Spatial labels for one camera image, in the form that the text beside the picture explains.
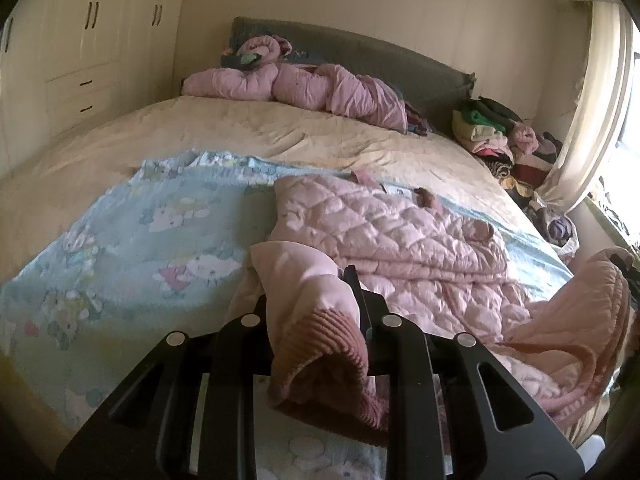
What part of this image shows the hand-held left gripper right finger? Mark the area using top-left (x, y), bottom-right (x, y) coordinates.
top-left (344, 265), bottom-right (587, 480)

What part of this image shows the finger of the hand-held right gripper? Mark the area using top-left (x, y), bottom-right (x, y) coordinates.
top-left (606, 247), bottom-right (640, 311)

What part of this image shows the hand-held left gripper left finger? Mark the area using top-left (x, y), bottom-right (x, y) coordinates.
top-left (54, 296), bottom-right (275, 480)

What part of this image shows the pink quilted jacket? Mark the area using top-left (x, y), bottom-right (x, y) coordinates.
top-left (235, 170), bottom-right (637, 447)

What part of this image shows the pile of mixed clothes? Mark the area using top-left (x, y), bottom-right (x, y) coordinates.
top-left (452, 96), bottom-right (567, 197)

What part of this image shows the plastic bag with purple cloth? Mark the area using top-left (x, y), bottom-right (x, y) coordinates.
top-left (542, 212), bottom-right (581, 261)

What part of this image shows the bright window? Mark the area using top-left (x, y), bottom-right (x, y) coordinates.
top-left (585, 50), bottom-right (640, 253)

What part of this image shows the cream curtain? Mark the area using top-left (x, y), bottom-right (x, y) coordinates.
top-left (537, 0), bottom-right (637, 211)

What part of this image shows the bed with beige sheet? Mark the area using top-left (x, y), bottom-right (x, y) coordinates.
top-left (0, 94), bottom-right (553, 411)

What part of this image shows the pink crumpled duvet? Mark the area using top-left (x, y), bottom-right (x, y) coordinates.
top-left (181, 35), bottom-right (410, 134)

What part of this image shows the grey padded headboard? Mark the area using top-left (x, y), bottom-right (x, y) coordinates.
top-left (231, 16), bottom-right (477, 122)

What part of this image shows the cream wardrobe with drawers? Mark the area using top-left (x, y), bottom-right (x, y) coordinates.
top-left (0, 0), bottom-right (193, 173)

